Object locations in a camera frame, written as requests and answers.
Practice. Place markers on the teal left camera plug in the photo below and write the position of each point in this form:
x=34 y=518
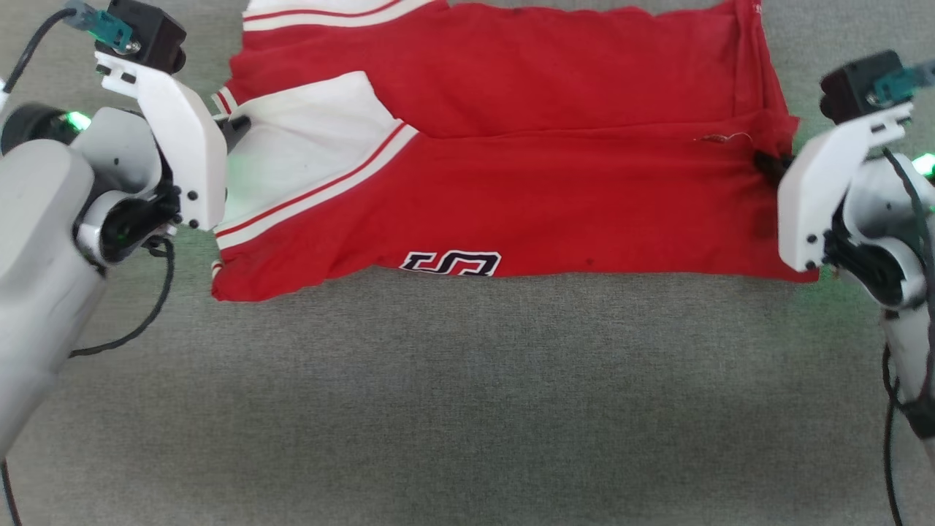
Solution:
x=106 y=25

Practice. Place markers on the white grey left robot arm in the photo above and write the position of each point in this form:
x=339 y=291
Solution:
x=36 y=241

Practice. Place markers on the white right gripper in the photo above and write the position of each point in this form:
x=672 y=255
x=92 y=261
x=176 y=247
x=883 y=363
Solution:
x=807 y=197

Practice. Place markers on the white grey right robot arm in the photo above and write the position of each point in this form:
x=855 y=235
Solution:
x=887 y=212

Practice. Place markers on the teal camera plug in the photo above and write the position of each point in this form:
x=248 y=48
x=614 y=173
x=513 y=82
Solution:
x=902 y=82
x=106 y=25

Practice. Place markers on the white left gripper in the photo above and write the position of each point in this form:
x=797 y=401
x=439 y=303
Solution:
x=190 y=146

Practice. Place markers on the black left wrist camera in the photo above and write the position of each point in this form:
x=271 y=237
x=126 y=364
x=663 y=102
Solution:
x=146 y=33

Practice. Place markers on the red and white garment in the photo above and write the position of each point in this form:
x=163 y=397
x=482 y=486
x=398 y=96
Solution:
x=548 y=183

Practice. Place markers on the teal right camera plug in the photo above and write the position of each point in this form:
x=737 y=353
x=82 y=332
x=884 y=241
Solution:
x=902 y=82

